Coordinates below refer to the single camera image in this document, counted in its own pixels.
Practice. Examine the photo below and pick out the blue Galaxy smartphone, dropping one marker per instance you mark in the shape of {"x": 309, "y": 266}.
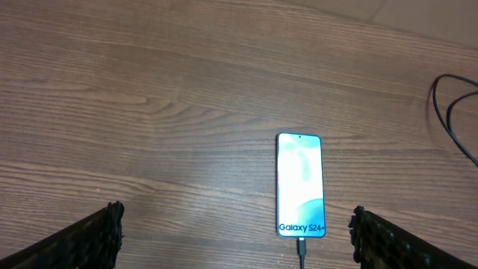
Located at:
{"x": 300, "y": 201}

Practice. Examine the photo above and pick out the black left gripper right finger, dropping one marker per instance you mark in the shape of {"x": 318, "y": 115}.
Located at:
{"x": 380, "y": 244}

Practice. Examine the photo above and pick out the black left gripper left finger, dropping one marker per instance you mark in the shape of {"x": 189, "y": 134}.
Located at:
{"x": 93, "y": 242}

